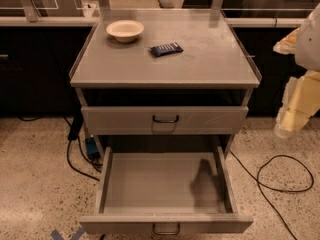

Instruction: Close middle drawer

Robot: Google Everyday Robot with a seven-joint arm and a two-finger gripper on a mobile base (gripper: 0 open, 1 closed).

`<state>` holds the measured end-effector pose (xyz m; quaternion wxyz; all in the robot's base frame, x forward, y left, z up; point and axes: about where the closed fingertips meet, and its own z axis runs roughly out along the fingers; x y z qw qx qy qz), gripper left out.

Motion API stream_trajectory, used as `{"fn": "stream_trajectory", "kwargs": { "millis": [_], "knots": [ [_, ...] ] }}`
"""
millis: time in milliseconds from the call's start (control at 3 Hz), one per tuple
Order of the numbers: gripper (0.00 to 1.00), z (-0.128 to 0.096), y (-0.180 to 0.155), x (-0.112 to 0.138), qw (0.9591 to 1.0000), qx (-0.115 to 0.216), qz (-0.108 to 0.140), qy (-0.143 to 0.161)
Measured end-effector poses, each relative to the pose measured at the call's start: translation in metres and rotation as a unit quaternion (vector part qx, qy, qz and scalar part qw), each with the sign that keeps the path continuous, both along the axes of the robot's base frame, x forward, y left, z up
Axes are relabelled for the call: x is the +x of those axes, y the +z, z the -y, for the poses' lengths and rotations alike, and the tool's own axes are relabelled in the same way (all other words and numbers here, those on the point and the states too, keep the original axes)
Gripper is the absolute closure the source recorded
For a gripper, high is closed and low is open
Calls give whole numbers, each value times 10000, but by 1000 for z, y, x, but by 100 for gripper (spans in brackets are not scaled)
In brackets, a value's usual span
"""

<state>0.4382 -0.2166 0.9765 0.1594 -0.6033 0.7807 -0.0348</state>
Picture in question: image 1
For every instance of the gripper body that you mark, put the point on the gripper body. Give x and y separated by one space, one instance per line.
309 47

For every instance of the grey drawer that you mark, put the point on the grey drawer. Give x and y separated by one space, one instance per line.
165 194
156 120

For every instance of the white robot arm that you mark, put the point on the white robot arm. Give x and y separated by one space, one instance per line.
304 43

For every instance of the grey drawer cabinet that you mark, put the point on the grey drawer cabinet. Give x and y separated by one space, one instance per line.
212 70

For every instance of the grey top drawer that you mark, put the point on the grey top drawer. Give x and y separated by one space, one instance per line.
156 120

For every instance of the dark blue snack packet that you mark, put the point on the dark blue snack packet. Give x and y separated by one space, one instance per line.
166 49

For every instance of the white bowl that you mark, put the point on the white bowl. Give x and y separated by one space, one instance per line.
125 31

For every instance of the blue power adapter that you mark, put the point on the blue power adapter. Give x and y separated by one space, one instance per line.
91 148

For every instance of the black power strip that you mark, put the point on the black power strip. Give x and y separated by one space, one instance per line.
75 127

